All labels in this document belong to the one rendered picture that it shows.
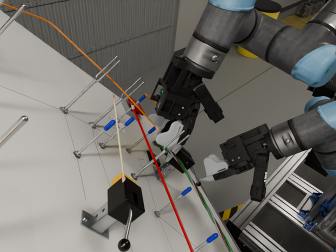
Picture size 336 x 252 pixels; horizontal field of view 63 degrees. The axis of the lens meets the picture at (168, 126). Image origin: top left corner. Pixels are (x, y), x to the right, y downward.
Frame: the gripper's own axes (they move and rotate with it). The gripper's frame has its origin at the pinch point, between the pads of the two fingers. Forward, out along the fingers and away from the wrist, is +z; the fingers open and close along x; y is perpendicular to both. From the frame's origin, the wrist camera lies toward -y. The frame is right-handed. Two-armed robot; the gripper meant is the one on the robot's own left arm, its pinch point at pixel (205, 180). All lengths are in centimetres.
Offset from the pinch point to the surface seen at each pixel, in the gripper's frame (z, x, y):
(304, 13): -77, -428, 120
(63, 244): -2.9, 46.6, 6.1
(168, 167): 3.0, 9.7, 7.4
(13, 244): -4, 52, 9
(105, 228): -2.9, 40.3, 4.9
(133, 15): 64, -150, 136
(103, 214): -4.2, 41.0, 6.8
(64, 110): 5.8, 30.1, 25.3
